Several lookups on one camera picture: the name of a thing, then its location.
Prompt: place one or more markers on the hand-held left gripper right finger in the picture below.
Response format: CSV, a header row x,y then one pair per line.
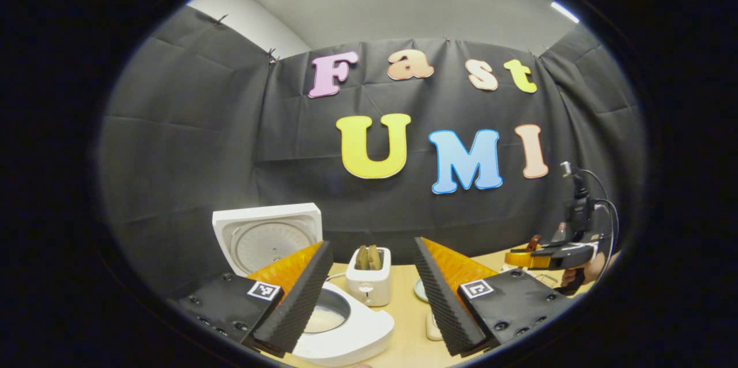
x,y
444,304

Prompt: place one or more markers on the brown bread slice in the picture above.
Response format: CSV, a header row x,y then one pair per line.
x,y
362,257
375,256

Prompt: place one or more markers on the clear rice container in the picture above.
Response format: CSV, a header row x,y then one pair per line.
x,y
432,327

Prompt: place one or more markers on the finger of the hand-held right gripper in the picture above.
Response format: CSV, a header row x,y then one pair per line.
x,y
524,258

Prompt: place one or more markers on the white rice cooker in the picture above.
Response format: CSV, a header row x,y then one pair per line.
x,y
357,333

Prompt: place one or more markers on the pale green plate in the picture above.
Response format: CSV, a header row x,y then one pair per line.
x,y
421,292

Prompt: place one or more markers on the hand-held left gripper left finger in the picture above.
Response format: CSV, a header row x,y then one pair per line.
x,y
302,304

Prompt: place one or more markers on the white toaster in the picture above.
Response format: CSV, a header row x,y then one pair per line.
x,y
369,287

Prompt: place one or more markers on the small ceiling light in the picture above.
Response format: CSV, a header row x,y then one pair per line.
x,y
565,12

